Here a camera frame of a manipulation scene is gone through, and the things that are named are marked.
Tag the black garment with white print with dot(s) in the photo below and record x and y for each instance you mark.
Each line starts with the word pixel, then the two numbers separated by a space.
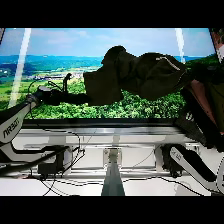
pixel 191 123

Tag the pink garment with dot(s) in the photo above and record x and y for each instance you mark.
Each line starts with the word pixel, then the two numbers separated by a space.
pixel 201 98

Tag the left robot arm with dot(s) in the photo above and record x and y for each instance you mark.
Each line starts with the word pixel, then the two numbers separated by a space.
pixel 13 125

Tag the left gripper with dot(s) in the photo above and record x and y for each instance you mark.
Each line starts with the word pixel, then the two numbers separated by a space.
pixel 63 98

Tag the dark olive long-sleeved garment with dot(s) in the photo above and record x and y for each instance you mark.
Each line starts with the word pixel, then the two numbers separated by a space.
pixel 146 76

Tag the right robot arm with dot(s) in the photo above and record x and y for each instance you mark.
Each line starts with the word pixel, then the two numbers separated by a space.
pixel 191 161

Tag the silver frame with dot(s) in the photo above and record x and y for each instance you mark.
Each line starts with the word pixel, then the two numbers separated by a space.
pixel 113 160

